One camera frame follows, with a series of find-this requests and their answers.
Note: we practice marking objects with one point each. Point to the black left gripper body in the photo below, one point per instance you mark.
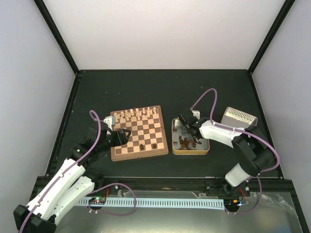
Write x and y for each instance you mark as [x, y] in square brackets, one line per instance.
[117, 141]

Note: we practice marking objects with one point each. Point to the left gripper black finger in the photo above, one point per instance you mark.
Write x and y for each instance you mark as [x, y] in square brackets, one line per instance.
[124, 131]
[124, 139]

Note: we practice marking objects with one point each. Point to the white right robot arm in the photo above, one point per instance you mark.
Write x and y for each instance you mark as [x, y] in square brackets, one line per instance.
[252, 152]

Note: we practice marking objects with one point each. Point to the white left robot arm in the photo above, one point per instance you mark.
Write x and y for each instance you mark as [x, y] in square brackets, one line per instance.
[74, 180]

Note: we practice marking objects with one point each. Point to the wooden chess board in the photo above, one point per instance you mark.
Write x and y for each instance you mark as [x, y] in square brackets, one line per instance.
[145, 131]

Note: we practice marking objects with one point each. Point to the small circuit board left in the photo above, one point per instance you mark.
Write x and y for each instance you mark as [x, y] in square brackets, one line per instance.
[97, 200]

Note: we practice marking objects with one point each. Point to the small circuit board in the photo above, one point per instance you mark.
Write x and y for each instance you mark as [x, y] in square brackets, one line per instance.
[235, 202]
[97, 200]

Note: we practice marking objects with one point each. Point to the small circuit board right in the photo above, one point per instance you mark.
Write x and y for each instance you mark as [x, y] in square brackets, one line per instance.
[235, 202]

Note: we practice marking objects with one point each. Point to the yellow bear metal tin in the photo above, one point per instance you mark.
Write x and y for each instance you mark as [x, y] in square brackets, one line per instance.
[202, 147]

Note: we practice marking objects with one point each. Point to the pink tin lid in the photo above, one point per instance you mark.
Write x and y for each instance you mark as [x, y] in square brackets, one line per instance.
[234, 118]

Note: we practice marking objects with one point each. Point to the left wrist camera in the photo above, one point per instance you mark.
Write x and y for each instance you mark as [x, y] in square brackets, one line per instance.
[110, 121]

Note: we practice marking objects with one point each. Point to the white slotted cable duct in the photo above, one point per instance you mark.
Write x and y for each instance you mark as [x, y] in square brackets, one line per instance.
[157, 203]

